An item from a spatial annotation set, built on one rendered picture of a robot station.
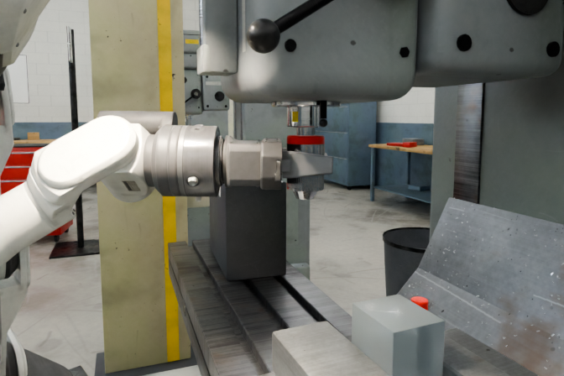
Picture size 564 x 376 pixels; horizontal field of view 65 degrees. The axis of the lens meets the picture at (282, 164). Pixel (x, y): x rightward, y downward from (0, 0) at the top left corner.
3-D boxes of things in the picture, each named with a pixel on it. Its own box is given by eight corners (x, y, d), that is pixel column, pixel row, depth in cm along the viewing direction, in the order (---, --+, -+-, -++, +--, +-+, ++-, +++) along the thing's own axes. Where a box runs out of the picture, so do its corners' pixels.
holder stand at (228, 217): (226, 282, 83) (224, 177, 81) (209, 248, 104) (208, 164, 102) (286, 275, 87) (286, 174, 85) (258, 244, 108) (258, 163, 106)
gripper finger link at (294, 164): (331, 178, 53) (280, 177, 53) (332, 151, 53) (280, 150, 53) (333, 180, 51) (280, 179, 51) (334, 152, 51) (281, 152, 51)
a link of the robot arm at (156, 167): (174, 178, 49) (71, 177, 48) (190, 211, 58) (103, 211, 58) (185, 93, 54) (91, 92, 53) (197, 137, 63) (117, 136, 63)
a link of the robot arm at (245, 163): (282, 126, 48) (173, 124, 48) (281, 212, 49) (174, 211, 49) (279, 124, 61) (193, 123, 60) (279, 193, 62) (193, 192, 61)
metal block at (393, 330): (391, 405, 35) (393, 332, 34) (350, 365, 40) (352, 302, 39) (442, 389, 37) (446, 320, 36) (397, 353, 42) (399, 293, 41)
